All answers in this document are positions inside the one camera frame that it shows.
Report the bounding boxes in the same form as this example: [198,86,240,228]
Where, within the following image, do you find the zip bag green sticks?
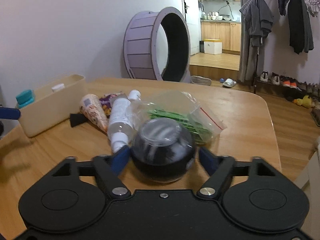
[126,90,227,145]

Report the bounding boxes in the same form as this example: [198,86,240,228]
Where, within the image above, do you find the white pill bottle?
[52,83,65,93]

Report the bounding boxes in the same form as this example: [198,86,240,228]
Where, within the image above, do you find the dark round glass jar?
[131,118,196,183]

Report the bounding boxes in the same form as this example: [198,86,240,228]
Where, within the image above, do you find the teal capped jar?
[16,89,35,109]

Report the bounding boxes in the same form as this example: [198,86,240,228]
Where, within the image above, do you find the beige plastic storage bin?
[18,74,88,138]

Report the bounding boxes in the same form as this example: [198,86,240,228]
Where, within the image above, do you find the clear spray bottle white label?
[107,89,141,153]

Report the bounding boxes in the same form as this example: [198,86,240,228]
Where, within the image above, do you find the black cone tip piece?
[69,113,88,128]

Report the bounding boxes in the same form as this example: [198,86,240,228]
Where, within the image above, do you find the purple snack packet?
[99,92,123,119]

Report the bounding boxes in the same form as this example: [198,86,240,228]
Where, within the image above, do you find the patterned ice cream cone wrapper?
[80,94,108,133]

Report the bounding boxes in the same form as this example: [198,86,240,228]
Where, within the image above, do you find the white slipper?
[222,78,237,88]

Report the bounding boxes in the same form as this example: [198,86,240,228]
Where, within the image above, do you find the yellow plush toy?
[293,95,312,109]

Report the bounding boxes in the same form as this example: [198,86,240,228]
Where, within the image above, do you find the shoe row on rack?
[259,71,319,101]

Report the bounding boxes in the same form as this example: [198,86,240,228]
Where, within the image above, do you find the white yellow-lid box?
[204,39,222,55]

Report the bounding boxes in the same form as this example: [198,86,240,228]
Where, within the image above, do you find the purple cat exercise wheel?
[123,7,191,83]

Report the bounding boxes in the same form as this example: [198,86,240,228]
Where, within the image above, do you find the clothes rack with garments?
[238,0,319,83]

